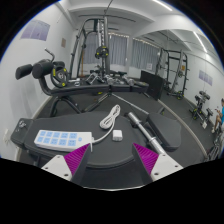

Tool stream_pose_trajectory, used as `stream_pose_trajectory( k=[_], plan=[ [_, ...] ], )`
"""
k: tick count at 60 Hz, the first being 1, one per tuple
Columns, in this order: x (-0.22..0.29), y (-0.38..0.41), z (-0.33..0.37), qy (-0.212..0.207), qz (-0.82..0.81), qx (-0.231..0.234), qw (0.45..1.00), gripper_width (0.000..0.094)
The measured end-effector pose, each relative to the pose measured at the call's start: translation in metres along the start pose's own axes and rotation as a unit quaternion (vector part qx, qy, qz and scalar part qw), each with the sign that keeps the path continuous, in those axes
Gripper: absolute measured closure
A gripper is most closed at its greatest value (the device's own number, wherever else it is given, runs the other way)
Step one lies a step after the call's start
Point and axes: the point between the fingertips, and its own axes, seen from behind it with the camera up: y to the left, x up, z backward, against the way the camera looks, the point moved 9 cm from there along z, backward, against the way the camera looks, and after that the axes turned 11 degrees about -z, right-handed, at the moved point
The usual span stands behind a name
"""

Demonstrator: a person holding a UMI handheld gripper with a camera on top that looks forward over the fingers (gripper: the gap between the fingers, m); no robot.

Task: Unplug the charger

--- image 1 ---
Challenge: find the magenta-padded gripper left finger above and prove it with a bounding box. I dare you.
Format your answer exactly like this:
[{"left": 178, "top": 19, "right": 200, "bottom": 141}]
[{"left": 41, "top": 143, "right": 94, "bottom": 186}]

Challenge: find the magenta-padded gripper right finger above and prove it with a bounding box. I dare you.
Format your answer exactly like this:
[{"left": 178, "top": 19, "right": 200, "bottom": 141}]
[{"left": 132, "top": 142, "right": 184, "bottom": 185}]

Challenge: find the small white charger block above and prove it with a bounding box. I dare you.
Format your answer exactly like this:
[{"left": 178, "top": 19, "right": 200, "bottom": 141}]
[{"left": 112, "top": 129, "right": 124, "bottom": 142}]

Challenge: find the white blue-socket power strip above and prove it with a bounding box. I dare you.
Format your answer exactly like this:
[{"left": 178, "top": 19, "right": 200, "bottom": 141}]
[{"left": 33, "top": 129, "right": 94, "bottom": 153}]

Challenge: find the chrome barbell bar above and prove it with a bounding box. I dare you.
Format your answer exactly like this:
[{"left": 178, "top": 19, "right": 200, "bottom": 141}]
[{"left": 126, "top": 111, "right": 166, "bottom": 155}]

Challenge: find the black padded workout bench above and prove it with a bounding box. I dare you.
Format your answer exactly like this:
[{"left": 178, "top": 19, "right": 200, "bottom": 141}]
[{"left": 10, "top": 111, "right": 183, "bottom": 168}]

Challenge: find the black roller-pad weight bench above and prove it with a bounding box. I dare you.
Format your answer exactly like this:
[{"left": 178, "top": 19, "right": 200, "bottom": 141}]
[{"left": 14, "top": 48, "right": 150, "bottom": 118}]

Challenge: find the dumbbell rack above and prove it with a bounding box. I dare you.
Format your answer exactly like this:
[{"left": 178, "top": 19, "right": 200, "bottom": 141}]
[{"left": 189, "top": 90, "right": 214, "bottom": 129}]

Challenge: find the black box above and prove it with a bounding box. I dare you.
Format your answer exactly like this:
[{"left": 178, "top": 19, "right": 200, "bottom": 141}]
[{"left": 139, "top": 69, "right": 165, "bottom": 100}]

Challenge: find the person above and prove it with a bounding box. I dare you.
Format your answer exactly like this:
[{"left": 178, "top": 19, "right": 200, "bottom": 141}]
[{"left": 211, "top": 97, "right": 224, "bottom": 134}]

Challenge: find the group of floor dumbbells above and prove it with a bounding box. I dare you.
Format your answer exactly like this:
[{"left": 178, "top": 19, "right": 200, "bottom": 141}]
[{"left": 84, "top": 71, "right": 136, "bottom": 86}]

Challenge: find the black squat rack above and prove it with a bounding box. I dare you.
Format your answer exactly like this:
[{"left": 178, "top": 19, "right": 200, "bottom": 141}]
[{"left": 155, "top": 48, "right": 189, "bottom": 100}]

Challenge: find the small purple poster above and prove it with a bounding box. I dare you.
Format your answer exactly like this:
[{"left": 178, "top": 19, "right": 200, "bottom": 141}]
[{"left": 198, "top": 69, "right": 214, "bottom": 87}]

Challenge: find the grey window curtain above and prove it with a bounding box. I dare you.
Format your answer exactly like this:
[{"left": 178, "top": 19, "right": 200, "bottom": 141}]
[
  {"left": 81, "top": 32, "right": 128, "bottom": 67},
  {"left": 130, "top": 38, "right": 161, "bottom": 70}
]

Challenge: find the small black yellow weight plate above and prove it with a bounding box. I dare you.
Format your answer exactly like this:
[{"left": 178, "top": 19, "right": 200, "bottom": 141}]
[{"left": 94, "top": 45, "right": 109, "bottom": 60}]

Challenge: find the grey steel power rack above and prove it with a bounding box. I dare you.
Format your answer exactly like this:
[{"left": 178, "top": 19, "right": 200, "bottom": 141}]
[{"left": 69, "top": 17, "right": 113, "bottom": 79}]

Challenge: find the long ceiling light strip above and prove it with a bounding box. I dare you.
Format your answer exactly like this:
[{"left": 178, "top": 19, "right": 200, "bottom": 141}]
[
  {"left": 151, "top": 0, "right": 174, "bottom": 12},
  {"left": 193, "top": 31, "right": 208, "bottom": 53}
]

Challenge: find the white coiled power cable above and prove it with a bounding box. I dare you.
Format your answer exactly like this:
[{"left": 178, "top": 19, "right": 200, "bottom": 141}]
[{"left": 91, "top": 104, "right": 122, "bottom": 144}]

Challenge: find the white wall outlet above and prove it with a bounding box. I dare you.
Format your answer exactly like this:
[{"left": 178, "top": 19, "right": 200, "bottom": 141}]
[{"left": 2, "top": 128, "right": 10, "bottom": 145}]

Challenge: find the pale purple wall poster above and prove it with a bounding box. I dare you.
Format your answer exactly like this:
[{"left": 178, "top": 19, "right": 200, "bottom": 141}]
[{"left": 20, "top": 19, "right": 51, "bottom": 42}]

